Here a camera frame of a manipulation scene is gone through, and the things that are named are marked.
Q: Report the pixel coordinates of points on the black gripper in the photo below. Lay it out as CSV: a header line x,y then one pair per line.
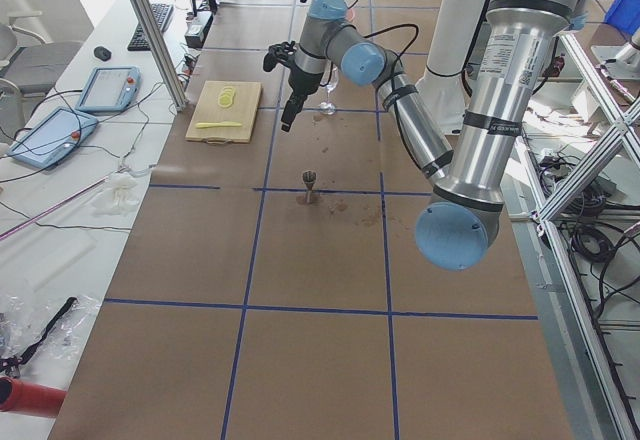
x,y
302,81

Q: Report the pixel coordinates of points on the steel double jigger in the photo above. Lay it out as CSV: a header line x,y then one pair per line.
x,y
309,179

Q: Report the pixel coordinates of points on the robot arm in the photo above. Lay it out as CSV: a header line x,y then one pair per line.
x,y
509,52

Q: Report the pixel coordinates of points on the clear wine glass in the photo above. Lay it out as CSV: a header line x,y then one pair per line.
x,y
327,107

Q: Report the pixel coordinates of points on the bamboo cutting board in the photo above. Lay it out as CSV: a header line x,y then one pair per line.
x,y
244,110

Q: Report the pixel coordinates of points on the yellow plastic knife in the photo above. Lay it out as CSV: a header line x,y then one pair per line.
x,y
221,124

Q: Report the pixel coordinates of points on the blue teach pendant far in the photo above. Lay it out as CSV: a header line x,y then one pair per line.
x,y
109,90

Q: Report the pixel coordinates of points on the blue teach pendant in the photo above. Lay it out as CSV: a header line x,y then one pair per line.
x,y
109,90
53,138

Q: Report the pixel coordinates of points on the black computer mouse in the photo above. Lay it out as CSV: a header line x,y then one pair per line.
x,y
102,53

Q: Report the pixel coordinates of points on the white crumpled cloth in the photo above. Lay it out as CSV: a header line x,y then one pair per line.
x,y
117,196

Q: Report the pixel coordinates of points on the blue teach pendant near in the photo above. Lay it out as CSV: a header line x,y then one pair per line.
x,y
53,138

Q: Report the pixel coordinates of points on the grey office chair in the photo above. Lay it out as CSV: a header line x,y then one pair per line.
x,y
30,65

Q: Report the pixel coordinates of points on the blue storage bin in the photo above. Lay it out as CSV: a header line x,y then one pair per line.
x,y
624,15

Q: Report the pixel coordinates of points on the clear plastic bag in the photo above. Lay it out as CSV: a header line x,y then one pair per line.
x,y
52,332

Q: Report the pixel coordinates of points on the red thermos bottle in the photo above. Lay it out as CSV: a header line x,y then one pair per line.
x,y
30,399

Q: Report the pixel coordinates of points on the aluminium frame post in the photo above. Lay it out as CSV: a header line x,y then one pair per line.
x,y
160,52

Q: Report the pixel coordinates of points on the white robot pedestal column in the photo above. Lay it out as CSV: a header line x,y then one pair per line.
x,y
441,85

